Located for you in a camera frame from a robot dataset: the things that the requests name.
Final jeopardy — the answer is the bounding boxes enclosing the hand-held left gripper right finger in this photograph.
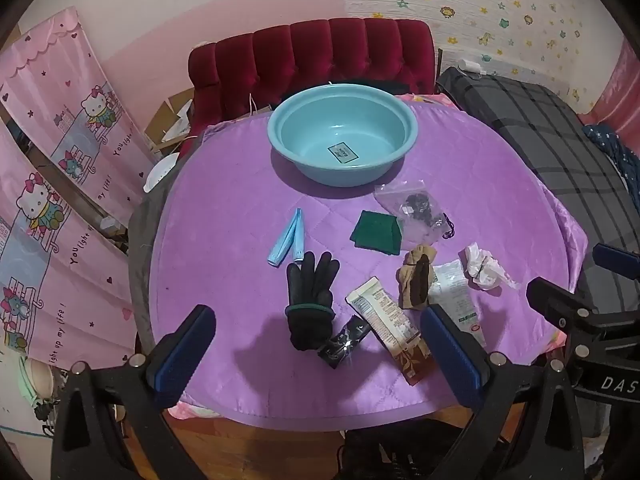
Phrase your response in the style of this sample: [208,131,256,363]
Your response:
[421,304,586,480]

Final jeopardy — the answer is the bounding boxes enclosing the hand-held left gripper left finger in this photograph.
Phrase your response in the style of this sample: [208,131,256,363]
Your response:
[50,304,217,480]

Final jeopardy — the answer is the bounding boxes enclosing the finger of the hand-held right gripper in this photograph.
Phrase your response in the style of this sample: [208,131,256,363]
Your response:
[593,243,640,281]
[526,277,606,333]

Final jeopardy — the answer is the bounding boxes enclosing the brown snack wrapper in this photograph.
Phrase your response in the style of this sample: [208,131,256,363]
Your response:
[392,340,436,387]

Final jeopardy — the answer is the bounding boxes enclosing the white packet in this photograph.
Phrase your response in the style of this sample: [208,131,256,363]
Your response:
[427,259,487,348]

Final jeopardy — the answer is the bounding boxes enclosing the white tissue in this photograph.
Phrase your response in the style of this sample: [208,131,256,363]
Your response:
[464,242,521,292]

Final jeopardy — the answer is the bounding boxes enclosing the beige snack wrapper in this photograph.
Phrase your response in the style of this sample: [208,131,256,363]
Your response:
[346,276,423,356]

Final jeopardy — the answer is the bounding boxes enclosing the brown sock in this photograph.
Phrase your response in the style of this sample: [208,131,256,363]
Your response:
[397,244,438,311]

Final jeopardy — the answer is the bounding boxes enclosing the black snack wrapper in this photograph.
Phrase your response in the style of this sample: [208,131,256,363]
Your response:
[317,314,373,370]

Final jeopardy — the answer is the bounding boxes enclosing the black glove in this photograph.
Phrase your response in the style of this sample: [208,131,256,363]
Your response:
[285,251,341,352]

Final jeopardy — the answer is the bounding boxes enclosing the green cloth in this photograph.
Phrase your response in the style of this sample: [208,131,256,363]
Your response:
[349,210,403,255]

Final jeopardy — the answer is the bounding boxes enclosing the blue face mask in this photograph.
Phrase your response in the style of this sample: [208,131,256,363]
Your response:
[267,207,307,267]

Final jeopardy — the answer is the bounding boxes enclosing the clear plastic zip bag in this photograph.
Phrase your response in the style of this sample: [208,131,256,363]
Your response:
[374,180,446,243]

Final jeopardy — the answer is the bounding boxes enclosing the light blue plastic basin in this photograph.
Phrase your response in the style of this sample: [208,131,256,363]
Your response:
[267,85,419,188]

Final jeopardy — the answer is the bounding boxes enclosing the dark blue floral cloth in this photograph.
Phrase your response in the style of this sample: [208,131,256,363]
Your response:
[582,124,640,196]

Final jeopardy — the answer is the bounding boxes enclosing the grey cloth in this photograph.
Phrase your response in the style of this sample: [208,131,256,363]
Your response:
[127,180,171,351]

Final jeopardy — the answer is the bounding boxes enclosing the purple quilted blanket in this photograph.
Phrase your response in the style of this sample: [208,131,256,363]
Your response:
[149,95,588,431]

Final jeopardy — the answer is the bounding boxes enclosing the grey plaid bed blanket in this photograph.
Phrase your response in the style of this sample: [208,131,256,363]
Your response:
[437,66,636,311]

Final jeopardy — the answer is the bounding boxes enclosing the pink cartoon cat curtain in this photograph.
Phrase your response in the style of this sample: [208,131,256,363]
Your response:
[0,7,161,181]
[0,125,146,376]

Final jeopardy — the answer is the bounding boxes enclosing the pink cloth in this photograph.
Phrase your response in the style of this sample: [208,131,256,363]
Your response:
[595,40,640,131]

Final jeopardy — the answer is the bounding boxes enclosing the white plate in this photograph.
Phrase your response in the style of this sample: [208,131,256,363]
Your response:
[144,152,181,193]

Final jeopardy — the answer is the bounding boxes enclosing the pink printed sheet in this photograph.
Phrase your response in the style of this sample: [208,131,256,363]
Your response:
[395,92,458,108]

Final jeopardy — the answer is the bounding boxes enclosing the cardboard box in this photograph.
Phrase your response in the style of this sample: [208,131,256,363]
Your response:
[145,87,196,156]

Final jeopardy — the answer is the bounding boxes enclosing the red tufted headboard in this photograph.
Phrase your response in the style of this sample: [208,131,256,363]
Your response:
[187,17,436,161]

